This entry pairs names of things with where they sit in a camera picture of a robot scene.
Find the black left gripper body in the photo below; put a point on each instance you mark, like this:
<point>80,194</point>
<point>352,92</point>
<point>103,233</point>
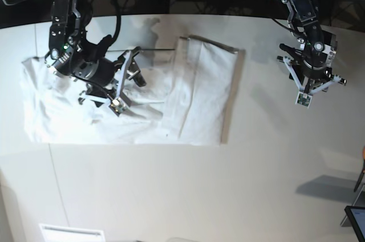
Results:
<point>308,79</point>

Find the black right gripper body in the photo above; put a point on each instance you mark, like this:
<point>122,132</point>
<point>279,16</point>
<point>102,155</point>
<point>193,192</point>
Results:
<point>106,85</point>

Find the white T-shirt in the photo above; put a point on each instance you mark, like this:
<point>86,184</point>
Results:
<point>184,101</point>

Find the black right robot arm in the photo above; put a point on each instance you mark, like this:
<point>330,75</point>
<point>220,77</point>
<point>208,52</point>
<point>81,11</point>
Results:
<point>73,55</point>

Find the black tablet screen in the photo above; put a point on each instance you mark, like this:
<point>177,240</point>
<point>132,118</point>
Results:
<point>356,217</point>

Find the white paper sheet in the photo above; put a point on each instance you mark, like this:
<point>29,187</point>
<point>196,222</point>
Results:
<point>58,233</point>

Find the white camera bracket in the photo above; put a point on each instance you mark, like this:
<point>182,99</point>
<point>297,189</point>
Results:
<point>304,98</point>
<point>85,74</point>

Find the orange handled screwdriver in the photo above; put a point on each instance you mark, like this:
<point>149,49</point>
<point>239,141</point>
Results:
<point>362,172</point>

